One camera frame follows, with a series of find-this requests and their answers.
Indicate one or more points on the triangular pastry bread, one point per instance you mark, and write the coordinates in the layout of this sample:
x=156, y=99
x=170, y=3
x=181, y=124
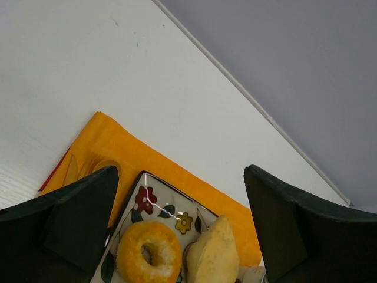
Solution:
x=214, y=257

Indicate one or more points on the small metal cup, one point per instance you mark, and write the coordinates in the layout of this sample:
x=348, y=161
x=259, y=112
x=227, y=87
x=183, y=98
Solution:
x=252, y=274

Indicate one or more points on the orange plastic spoon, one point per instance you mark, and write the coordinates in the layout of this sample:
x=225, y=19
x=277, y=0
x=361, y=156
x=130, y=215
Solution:
x=105, y=163

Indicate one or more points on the square floral plate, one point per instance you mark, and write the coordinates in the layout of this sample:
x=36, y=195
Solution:
x=152, y=199

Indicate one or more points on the golden bagel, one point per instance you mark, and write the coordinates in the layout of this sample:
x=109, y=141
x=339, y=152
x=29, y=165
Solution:
x=149, y=251

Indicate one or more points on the orange plastic fork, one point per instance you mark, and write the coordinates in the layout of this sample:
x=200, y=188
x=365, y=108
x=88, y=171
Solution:
x=74, y=172

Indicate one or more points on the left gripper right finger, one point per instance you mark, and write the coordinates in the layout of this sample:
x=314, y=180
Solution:
x=304, y=238

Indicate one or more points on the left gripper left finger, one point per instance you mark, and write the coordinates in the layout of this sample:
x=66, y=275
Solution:
x=59, y=236

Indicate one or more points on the orange cartoon placemat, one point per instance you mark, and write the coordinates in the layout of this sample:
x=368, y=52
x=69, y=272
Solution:
x=104, y=139

